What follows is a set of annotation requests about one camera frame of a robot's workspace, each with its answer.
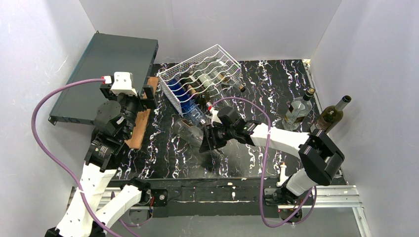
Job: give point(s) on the clear round bottle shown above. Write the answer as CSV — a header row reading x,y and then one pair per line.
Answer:
x,y
193,135

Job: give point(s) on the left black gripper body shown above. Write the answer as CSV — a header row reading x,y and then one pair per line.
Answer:
x,y
144,98

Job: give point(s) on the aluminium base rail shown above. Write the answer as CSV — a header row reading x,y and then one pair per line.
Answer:
x,y
334,196

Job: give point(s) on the clear square liquor bottle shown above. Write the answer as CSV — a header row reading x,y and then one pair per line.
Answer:
x,y
298,110

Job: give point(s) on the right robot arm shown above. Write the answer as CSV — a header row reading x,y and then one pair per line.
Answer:
x,y
319,155

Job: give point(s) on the olive wine bottle far right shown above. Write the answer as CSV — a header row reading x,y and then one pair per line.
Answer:
x,y
331,115

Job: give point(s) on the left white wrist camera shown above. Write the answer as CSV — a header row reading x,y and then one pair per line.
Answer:
x,y
121,82

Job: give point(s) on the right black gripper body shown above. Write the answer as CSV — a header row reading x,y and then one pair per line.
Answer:
x,y
210,138

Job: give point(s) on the dark green wine bottle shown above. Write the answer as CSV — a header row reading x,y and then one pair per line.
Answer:
x,y
193,90

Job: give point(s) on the white wire wine rack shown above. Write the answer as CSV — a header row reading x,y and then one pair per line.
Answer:
x,y
197,65

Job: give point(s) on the blue glass bottle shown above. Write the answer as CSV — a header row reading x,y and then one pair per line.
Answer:
x,y
184,104

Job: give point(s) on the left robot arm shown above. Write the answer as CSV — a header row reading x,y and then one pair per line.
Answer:
x,y
114,125

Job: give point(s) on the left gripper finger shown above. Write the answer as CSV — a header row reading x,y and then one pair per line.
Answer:
x,y
105,90
149,101

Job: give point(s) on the dark grey flat box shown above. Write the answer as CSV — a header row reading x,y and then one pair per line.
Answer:
x,y
104,55

